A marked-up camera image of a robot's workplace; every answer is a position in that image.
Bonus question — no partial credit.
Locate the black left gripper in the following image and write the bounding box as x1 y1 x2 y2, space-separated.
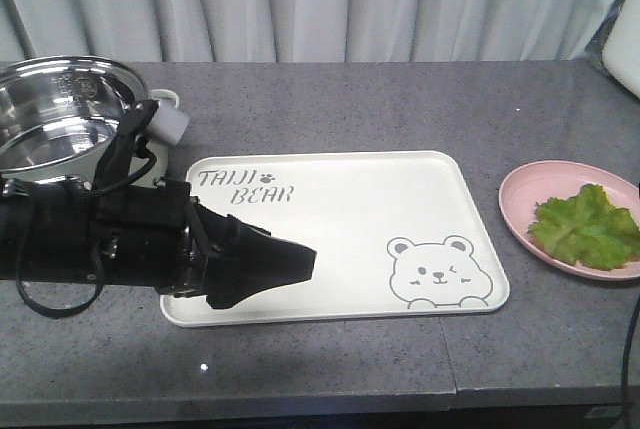
94 180 316 309

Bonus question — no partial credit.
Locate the cream bear serving tray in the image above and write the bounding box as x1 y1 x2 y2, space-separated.
160 151 510 327

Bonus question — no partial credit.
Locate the pink round plate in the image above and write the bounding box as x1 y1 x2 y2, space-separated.
498 160 640 282

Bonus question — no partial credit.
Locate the green lettuce leaf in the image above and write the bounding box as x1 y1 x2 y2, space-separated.
528 184 639 271

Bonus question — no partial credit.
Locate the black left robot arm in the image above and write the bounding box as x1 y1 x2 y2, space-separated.
1 180 316 309

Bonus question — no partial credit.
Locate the cream electric cooking pot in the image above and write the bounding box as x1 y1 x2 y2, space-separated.
1 56 180 184

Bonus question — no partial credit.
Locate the grey pleated curtain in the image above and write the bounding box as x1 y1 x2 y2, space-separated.
1 0 618 62

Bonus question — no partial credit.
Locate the black left camera cable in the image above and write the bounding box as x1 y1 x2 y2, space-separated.
13 138 160 320

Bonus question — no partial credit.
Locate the black camera cable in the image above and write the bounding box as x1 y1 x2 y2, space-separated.
13 138 160 320
619 293 640 429

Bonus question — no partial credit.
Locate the black right camera cable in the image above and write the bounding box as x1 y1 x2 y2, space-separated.
619 293 640 429

